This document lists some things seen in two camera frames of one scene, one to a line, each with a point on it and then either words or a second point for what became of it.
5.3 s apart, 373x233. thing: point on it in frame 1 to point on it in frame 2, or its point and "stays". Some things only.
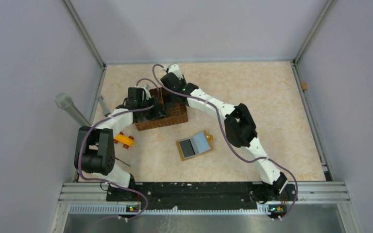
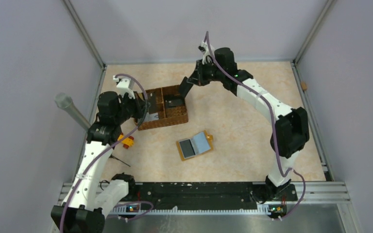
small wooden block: (304, 85) stays
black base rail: (206, 196) stays
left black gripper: (157, 112) to (140, 106)
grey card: (187, 148) stays
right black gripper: (184, 83) to (197, 77)
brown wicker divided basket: (177, 113) stays
